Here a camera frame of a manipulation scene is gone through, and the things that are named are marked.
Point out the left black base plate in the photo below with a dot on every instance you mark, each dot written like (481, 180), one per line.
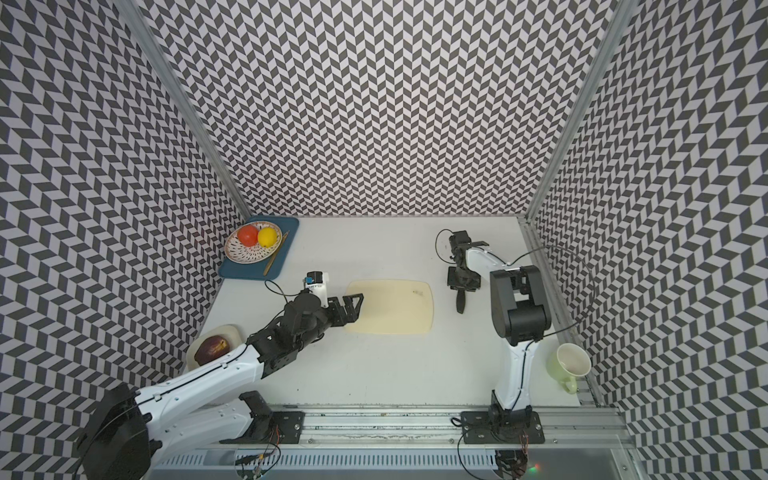
(279, 427)

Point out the patterned ceramic plate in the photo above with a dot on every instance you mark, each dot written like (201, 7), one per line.
(239, 254)

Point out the yellow lemon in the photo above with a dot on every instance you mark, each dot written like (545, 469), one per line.
(267, 237)

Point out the black cleaver knife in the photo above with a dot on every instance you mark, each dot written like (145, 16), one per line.
(460, 303)

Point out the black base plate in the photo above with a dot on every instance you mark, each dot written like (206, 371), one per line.
(517, 427)
(279, 427)

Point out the red tomato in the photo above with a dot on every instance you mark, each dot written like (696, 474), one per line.
(247, 235)

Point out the cream bowl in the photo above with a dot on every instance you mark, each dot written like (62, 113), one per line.
(229, 331)

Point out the light green mug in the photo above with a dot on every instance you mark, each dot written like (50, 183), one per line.
(567, 365)

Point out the right aluminium corner post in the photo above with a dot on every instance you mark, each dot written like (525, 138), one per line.
(607, 47)

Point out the aluminium corner post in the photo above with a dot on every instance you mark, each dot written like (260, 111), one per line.
(607, 47)
(132, 16)

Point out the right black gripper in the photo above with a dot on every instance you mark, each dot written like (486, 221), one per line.
(454, 284)

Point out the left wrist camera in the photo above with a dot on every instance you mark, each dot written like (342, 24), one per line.
(316, 283)

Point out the aluminium front rail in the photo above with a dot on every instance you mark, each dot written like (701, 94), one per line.
(368, 427)

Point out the teal rectangular tray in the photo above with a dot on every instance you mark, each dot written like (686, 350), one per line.
(258, 262)

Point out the cream plastic cutting board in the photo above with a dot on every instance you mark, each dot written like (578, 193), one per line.
(393, 307)

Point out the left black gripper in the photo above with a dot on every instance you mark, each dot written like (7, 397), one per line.
(352, 313)

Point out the dark red onion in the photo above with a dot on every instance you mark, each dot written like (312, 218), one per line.
(211, 349)

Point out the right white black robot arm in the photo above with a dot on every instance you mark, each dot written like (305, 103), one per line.
(520, 315)

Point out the left aluminium corner post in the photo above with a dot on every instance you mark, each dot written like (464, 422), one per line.
(132, 16)

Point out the wooden chopstick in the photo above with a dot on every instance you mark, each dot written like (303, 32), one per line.
(274, 256)

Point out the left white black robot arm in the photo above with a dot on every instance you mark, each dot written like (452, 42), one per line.
(131, 431)

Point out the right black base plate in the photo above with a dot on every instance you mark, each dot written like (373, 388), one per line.
(517, 427)

